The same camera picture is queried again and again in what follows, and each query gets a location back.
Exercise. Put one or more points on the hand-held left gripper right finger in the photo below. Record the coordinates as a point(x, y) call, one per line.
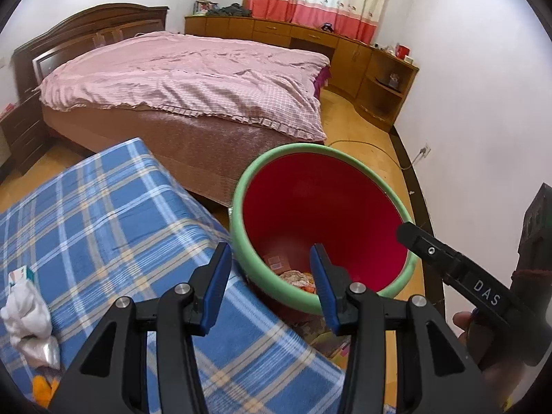
point(323, 284)

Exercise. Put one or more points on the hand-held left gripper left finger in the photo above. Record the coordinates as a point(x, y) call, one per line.
point(215, 284)

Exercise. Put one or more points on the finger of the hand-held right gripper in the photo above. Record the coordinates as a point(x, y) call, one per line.
point(457, 267)

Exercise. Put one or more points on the orange snack packet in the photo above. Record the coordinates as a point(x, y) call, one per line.
point(302, 280)

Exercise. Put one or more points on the orange cardboard box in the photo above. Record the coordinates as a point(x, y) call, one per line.
point(276, 262)

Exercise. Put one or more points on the red bin with green rim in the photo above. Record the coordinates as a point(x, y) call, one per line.
point(323, 198)

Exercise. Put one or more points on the clear plastic bag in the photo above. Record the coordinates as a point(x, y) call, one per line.
point(43, 351)

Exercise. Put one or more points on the white tissue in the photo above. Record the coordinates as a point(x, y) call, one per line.
point(26, 310)

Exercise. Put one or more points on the white cardboard box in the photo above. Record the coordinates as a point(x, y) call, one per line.
point(19, 277)

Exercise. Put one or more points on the orange peel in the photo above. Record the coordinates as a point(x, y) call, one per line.
point(43, 390)

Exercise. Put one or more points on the person's right hand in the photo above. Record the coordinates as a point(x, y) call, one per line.
point(462, 323)

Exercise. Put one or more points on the blue plaid tablecloth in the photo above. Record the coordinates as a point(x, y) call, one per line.
point(129, 224)

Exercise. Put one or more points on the small glass ornament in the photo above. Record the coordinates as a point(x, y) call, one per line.
point(391, 80)

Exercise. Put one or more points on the pink bedspread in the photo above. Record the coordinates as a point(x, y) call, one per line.
point(194, 77)

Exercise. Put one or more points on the small red box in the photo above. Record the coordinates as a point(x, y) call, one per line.
point(403, 51)

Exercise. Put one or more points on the dark wooden nightstand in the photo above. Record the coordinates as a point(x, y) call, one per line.
point(21, 133)

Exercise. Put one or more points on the long wooden cabinet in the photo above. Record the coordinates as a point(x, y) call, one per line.
point(302, 39)

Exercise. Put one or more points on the small black object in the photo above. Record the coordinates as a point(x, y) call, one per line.
point(327, 27)

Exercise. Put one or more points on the red packet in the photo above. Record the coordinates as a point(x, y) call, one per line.
point(6, 111)

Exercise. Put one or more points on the pile of dark clothes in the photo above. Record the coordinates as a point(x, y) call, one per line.
point(230, 11)

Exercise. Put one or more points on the row of books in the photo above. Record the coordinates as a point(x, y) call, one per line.
point(205, 7)

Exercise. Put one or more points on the dark wooden bed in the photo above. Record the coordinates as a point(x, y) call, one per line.
point(86, 26)

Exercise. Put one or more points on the wall socket with plug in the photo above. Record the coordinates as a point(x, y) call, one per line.
point(425, 152)

